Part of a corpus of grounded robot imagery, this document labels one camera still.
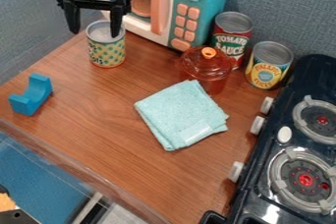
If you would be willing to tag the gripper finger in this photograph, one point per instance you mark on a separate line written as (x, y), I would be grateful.
(72, 18)
(117, 18)

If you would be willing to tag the polka dot can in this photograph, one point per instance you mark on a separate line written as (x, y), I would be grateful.
(106, 46)

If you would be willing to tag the toy microwave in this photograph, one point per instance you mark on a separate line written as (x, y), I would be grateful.
(175, 7)

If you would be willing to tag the blue toy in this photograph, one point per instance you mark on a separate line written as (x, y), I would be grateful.
(31, 95)

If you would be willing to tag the orange pot with lid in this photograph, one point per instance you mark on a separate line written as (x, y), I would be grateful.
(208, 69)

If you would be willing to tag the light blue cloth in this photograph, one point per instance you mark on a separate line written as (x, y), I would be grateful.
(181, 115)

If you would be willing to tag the red tomato sauce can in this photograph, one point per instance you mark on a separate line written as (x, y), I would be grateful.
(232, 38)

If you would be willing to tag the yellow pineapple can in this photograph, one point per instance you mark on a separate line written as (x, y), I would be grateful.
(268, 66)

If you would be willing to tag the toy stove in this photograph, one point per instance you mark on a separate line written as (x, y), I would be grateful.
(289, 149)

